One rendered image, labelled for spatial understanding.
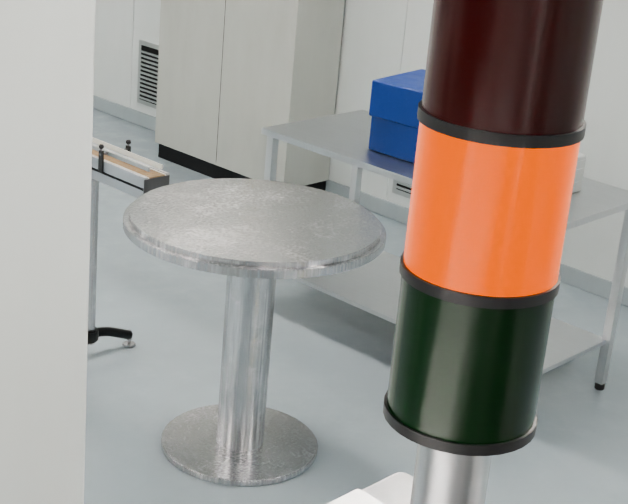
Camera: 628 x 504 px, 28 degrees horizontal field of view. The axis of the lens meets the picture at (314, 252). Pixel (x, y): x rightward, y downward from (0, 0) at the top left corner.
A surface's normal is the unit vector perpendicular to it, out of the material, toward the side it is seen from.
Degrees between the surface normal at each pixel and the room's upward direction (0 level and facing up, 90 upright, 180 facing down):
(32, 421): 90
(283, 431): 0
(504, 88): 90
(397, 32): 90
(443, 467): 90
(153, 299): 0
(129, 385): 0
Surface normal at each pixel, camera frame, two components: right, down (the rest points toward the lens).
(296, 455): 0.08, -0.93
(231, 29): -0.69, 0.20
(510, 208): 0.10, 0.36
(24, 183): 0.72, 0.30
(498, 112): -0.21, 0.33
